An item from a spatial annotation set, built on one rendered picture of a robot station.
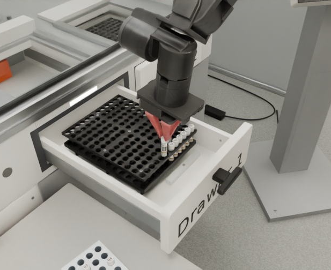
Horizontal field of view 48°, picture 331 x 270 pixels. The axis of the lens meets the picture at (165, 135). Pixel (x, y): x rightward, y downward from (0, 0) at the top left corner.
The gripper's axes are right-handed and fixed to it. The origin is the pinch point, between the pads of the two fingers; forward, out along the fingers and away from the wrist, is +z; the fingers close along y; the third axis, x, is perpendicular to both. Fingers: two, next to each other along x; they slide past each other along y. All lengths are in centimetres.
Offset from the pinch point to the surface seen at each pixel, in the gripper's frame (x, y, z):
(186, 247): -35, 3, 96
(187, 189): 6.9, -10.0, 1.0
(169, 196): 3.6, -5.1, 10.9
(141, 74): -18.8, 20.6, 6.4
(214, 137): -12.6, -4.7, 6.7
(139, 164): 5.0, 1.7, 5.3
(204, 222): -51, 4, 96
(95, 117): -0.5, 18.6, 7.3
